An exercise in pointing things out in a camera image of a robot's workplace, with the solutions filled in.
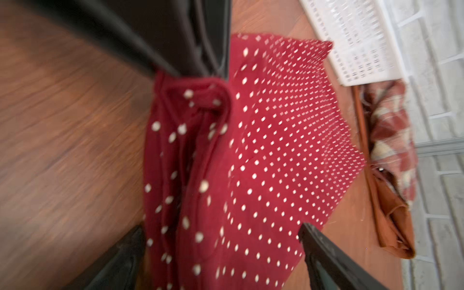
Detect orange brown skirt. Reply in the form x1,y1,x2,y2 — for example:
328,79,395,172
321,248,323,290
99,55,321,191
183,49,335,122
352,85,416,259

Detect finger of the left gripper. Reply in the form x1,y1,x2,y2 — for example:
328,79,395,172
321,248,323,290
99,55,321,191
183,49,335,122
23,0,232,80

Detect white plastic basket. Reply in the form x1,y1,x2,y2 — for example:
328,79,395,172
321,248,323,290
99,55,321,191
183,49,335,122
301,0,406,87

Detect red plaid skirt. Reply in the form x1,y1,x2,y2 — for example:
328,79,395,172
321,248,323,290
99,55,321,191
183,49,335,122
361,80,418,205

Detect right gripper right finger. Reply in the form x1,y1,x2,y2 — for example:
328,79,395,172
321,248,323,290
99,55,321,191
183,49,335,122
298,223,386,290

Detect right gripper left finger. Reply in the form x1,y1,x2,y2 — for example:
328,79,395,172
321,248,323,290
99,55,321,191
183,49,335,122
65,225,146,290

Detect red polka dot skirt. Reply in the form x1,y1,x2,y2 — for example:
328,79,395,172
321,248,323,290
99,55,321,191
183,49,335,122
143,34,365,290

